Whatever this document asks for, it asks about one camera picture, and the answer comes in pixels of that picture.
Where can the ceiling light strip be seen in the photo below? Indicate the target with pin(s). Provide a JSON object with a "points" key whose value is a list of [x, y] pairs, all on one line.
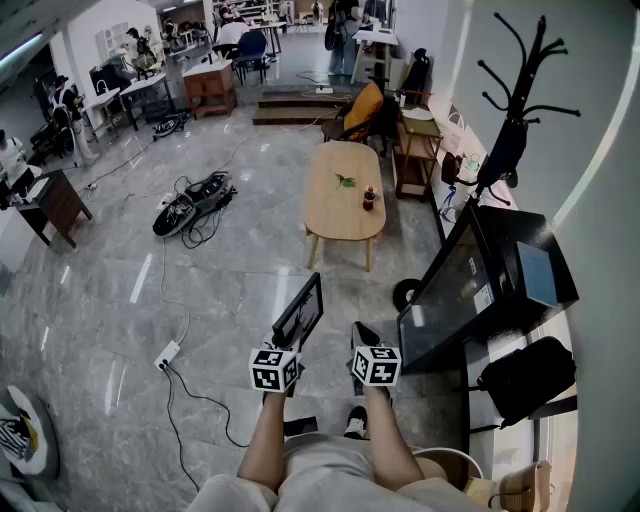
{"points": [[20, 50]]}

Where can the person's right shoe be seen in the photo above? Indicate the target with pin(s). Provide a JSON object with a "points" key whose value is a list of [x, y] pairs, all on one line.
{"points": [[356, 422]]}

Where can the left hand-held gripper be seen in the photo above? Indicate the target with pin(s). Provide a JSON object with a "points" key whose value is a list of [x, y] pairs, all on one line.
{"points": [[272, 370]]}

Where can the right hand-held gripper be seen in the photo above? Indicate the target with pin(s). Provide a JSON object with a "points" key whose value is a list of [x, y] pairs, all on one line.
{"points": [[375, 367]]}

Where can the black padded bag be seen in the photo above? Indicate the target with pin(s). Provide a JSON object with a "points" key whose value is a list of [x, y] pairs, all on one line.
{"points": [[417, 72]]}

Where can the person's beige shirt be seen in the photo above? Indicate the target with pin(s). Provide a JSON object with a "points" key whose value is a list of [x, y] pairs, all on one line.
{"points": [[325, 475]]}

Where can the blue chair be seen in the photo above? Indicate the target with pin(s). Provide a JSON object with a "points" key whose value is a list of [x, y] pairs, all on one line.
{"points": [[251, 47]]}

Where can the zebra striped cushion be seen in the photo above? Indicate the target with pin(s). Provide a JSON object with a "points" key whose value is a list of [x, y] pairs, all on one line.
{"points": [[17, 440]]}

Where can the wooden side shelf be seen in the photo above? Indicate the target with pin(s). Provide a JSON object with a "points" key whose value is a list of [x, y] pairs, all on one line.
{"points": [[417, 160]]}

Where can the green leaf sprig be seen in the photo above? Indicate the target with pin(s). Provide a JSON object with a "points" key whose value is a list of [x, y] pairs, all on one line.
{"points": [[346, 183]]}

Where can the person's right forearm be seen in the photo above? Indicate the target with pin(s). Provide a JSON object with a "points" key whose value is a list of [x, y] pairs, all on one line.
{"points": [[390, 440]]}

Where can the wooden coffee table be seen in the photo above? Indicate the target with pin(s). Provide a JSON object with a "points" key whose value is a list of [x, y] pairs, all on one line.
{"points": [[340, 215]]}

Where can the white round plate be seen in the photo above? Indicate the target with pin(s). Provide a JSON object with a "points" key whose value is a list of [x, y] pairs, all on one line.
{"points": [[417, 114]]}

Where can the brown wooden cabinet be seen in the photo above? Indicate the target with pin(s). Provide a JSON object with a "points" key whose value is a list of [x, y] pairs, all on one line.
{"points": [[210, 90]]}

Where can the person's left forearm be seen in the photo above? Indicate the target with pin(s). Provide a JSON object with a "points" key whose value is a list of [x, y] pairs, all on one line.
{"points": [[265, 440]]}

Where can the black glass-door cabinet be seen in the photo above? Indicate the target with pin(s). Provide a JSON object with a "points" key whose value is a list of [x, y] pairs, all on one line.
{"points": [[450, 300]]}

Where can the black picture frame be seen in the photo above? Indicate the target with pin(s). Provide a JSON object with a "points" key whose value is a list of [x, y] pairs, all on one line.
{"points": [[300, 310]]}

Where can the white table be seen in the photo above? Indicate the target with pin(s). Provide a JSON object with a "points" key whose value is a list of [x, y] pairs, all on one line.
{"points": [[147, 82]]}

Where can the black fabric bag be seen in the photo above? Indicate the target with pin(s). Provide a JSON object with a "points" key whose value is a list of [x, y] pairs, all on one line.
{"points": [[530, 377]]}

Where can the orange cushion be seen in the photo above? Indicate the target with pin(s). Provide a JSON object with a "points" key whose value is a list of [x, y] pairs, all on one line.
{"points": [[364, 107]]}

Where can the black coat rack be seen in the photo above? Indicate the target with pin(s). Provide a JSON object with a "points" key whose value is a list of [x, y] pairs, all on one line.
{"points": [[532, 60]]}

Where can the dark hanging bag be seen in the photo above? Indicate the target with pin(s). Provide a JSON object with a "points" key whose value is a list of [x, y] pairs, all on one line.
{"points": [[505, 150]]}

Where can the dark soda bottle red cap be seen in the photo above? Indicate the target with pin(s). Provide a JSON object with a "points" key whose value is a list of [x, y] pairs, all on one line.
{"points": [[368, 202]]}

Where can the black printed bag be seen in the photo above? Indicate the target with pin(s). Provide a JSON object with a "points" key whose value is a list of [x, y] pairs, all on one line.
{"points": [[170, 127]]}

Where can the wooden steps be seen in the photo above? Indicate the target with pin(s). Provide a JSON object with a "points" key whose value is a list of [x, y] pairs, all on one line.
{"points": [[290, 112]]}

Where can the white box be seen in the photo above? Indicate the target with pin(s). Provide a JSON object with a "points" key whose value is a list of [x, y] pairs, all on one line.
{"points": [[15, 240]]}

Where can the dark wooden nightstand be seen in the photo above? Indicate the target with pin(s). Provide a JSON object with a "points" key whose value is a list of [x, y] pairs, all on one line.
{"points": [[57, 200]]}

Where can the white low cabinet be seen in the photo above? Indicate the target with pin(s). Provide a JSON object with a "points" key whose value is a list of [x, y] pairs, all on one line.
{"points": [[470, 145]]}

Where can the grey round seat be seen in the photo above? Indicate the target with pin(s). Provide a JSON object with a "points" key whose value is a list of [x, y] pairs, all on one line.
{"points": [[47, 440]]}

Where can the person's black trousers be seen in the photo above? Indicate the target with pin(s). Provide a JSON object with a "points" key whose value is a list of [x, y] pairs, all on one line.
{"points": [[300, 426]]}

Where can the beige woven bag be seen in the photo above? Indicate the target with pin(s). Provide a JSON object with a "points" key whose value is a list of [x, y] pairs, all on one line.
{"points": [[525, 487]]}

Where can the blue book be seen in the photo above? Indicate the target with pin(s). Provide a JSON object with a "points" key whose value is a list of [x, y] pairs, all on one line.
{"points": [[537, 272]]}

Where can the dark handbag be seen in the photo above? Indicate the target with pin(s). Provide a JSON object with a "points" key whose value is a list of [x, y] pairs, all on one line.
{"points": [[451, 167]]}

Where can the dark round chair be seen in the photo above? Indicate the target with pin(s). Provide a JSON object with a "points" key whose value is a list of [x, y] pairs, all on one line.
{"points": [[335, 131]]}

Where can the white desk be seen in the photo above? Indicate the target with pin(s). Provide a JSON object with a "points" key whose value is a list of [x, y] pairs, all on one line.
{"points": [[375, 37]]}

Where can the white power strip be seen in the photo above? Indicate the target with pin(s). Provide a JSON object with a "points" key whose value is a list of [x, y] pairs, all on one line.
{"points": [[164, 204], [325, 91], [167, 355]]}

